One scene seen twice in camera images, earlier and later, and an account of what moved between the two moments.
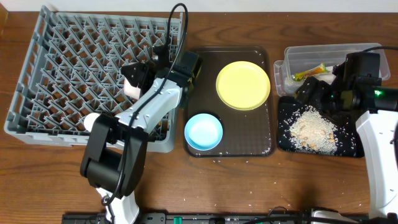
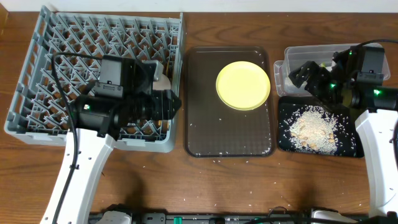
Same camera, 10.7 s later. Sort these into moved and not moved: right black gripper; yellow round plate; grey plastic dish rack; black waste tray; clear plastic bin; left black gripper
Moved: left black gripper; right black gripper
Not moved: clear plastic bin; yellow round plate; black waste tray; grey plastic dish rack
